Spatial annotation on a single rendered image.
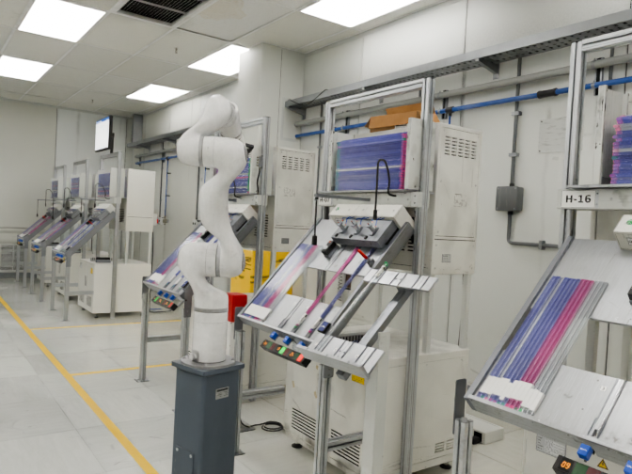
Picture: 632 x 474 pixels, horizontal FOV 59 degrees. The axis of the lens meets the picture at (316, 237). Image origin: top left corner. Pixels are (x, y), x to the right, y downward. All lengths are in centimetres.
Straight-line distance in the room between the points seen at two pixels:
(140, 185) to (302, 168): 325
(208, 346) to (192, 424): 27
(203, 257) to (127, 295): 497
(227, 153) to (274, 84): 416
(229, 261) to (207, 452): 65
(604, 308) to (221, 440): 131
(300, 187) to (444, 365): 171
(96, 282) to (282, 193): 342
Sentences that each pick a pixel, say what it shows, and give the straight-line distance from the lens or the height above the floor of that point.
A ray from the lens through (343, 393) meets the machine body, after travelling 274.
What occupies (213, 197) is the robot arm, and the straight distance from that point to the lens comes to 187.
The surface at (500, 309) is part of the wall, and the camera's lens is 411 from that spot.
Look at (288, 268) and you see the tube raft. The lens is 290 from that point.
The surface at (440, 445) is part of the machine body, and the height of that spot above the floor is 15.
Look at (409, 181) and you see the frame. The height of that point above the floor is 143.
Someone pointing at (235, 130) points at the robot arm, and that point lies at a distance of 230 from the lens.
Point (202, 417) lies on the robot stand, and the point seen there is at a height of 54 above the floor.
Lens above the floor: 121
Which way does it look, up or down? 1 degrees down
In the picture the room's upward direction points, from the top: 3 degrees clockwise
